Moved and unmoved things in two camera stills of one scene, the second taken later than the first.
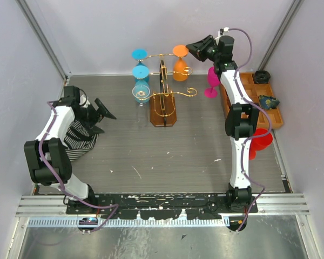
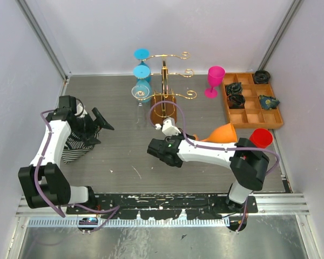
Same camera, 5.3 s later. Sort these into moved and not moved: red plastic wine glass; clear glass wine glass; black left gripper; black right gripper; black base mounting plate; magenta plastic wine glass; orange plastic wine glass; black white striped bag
Moved: black right gripper; black left gripper; orange plastic wine glass
Not moved: black white striped bag; clear glass wine glass; red plastic wine glass; magenta plastic wine glass; black base mounting plate
